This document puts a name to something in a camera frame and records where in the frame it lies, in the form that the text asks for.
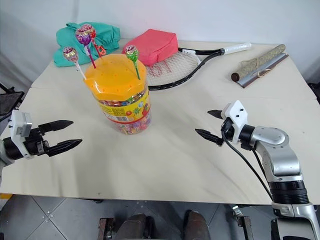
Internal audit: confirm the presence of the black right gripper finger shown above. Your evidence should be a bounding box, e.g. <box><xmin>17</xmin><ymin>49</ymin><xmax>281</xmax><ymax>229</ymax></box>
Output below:
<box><xmin>207</xmin><ymin>109</ymin><xmax>225</xmax><ymax>120</ymax></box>
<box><xmin>194</xmin><ymin>128</ymin><xmax>225</xmax><ymax>148</ymax></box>

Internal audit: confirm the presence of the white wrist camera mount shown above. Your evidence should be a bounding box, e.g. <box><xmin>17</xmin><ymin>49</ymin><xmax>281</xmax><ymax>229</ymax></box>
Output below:
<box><xmin>8</xmin><ymin>109</ymin><xmax>33</xmax><ymax>160</ymax></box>
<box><xmin>220</xmin><ymin>99</ymin><xmax>249</xmax><ymax>145</ymax></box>

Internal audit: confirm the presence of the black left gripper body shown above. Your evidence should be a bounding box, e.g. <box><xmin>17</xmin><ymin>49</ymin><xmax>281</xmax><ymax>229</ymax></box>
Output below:
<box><xmin>24</xmin><ymin>126</ymin><xmax>51</xmax><ymax>157</ymax></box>

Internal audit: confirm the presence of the rolled patterned scroll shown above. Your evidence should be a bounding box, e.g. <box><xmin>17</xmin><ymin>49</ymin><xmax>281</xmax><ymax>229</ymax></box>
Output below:
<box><xmin>230</xmin><ymin>43</ymin><xmax>290</xmax><ymax>89</ymax></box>

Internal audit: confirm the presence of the green wrapped lollipop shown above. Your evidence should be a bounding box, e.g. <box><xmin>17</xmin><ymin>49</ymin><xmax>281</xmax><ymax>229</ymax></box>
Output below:
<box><xmin>124</xmin><ymin>44</ymin><xmax>141</xmax><ymax>81</ymax></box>

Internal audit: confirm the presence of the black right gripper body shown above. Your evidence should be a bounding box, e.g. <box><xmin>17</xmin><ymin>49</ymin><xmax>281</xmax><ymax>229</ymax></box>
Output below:
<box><xmin>216</xmin><ymin>116</ymin><xmax>236</xmax><ymax>148</ymax></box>

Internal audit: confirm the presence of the coral red fabric pouch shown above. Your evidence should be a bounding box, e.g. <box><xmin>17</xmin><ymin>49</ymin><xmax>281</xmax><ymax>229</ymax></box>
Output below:
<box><xmin>121</xmin><ymin>28</ymin><xmax>180</xmax><ymax>67</ymax></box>

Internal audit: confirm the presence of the short black robot cable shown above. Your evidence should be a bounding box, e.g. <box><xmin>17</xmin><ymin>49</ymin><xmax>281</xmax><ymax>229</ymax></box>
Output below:
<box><xmin>251</xmin><ymin>147</ymin><xmax>267</xmax><ymax>177</ymax></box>

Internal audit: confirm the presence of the teal cloth bag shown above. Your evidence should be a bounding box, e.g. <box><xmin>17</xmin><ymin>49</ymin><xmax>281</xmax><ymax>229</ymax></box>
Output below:
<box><xmin>52</xmin><ymin>21</ymin><xmax>122</xmax><ymax>68</ymax></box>

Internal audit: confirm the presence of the dark object at wall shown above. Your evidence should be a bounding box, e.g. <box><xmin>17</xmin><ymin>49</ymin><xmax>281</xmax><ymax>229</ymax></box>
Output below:
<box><xmin>308</xmin><ymin>79</ymin><xmax>320</xmax><ymax>104</ymax></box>

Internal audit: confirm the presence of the black white tennis racket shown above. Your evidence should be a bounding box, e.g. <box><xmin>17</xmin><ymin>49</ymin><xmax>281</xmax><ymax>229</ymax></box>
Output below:
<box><xmin>145</xmin><ymin>42</ymin><xmax>252</xmax><ymax>91</ymax></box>

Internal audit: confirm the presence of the long black robot cable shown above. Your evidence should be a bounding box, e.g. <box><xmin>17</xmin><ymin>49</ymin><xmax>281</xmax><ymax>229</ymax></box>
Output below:
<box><xmin>221</xmin><ymin>129</ymin><xmax>274</xmax><ymax>202</ymax></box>

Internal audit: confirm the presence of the clear candy jar orange lid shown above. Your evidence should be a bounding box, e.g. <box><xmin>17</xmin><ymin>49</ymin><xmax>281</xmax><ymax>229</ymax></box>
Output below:
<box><xmin>83</xmin><ymin>53</ymin><xmax>153</xmax><ymax>136</ymax></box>

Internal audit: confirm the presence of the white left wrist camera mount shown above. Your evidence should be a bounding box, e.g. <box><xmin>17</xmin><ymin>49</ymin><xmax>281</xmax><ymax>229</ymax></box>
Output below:
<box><xmin>8</xmin><ymin>109</ymin><xmax>33</xmax><ymax>160</ymax></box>

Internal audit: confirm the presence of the small silver wrapped lollipop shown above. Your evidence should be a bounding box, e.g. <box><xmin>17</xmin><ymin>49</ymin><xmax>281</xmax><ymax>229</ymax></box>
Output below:
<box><xmin>62</xmin><ymin>46</ymin><xmax>88</xmax><ymax>81</ymax></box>

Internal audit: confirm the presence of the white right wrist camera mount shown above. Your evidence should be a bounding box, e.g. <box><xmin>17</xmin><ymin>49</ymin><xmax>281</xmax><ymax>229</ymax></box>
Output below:
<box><xmin>220</xmin><ymin>99</ymin><xmax>249</xmax><ymax>145</ymax></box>

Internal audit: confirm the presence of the dark rounded brown shape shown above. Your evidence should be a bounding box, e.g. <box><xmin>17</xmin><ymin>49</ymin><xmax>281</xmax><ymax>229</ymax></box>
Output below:
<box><xmin>183</xmin><ymin>209</ymin><xmax>210</xmax><ymax>240</ymax></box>
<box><xmin>117</xmin><ymin>213</ymin><xmax>154</xmax><ymax>240</ymax></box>

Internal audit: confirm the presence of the purple wrapped lollipop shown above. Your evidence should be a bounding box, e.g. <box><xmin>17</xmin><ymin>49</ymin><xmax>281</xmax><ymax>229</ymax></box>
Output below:
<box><xmin>75</xmin><ymin>27</ymin><xmax>97</xmax><ymax>69</ymax></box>

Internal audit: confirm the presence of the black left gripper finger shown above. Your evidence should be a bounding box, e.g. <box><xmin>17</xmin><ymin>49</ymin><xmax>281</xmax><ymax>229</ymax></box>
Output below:
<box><xmin>46</xmin><ymin>138</ymin><xmax>84</xmax><ymax>158</ymax></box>
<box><xmin>38</xmin><ymin>119</ymin><xmax>74</xmax><ymax>134</ymax></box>

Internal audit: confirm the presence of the rusty metal table bracket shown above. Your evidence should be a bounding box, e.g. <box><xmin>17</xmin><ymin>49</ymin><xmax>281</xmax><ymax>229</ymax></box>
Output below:
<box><xmin>97</xmin><ymin>217</ymin><xmax>115</xmax><ymax>240</ymax></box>
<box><xmin>231</xmin><ymin>204</ymin><xmax>254</xmax><ymax>240</ymax></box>

